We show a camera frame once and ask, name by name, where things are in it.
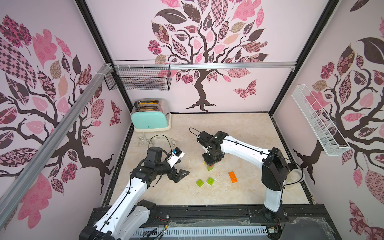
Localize orange lego brick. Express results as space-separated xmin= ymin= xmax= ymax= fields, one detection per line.
xmin=229 ymin=171 xmax=238 ymax=183

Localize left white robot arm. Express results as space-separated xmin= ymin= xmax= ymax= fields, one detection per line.
xmin=79 ymin=147 xmax=189 ymax=240

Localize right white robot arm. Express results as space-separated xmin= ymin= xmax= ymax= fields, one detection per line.
xmin=197 ymin=131 xmax=304 ymax=223

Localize mint green toaster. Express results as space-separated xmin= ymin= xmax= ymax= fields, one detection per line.
xmin=130 ymin=98 xmax=172 ymax=132

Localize clear plastic cup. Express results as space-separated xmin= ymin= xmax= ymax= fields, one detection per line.
xmin=284 ymin=169 xmax=306 ymax=189

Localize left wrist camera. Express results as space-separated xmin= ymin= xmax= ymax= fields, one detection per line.
xmin=166 ymin=147 xmax=185 ymax=168

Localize white slotted cable duct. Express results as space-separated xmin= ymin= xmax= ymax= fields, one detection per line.
xmin=132 ymin=226 xmax=269 ymax=239

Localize black wire basket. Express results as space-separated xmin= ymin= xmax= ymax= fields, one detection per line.
xmin=104 ymin=60 xmax=172 ymax=91

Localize aluminium rail back wall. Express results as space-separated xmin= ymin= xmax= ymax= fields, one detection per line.
xmin=114 ymin=62 xmax=297 ymax=70

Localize aluminium rail wall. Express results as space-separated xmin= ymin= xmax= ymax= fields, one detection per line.
xmin=114 ymin=62 xmax=297 ymax=70
xmin=1 ymin=63 xmax=113 ymax=228

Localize white wire basket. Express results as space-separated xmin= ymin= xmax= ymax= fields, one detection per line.
xmin=292 ymin=85 xmax=352 ymax=157

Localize aluminium rail left wall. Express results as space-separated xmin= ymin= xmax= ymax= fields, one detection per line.
xmin=1 ymin=63 xmax=113 ymax=228

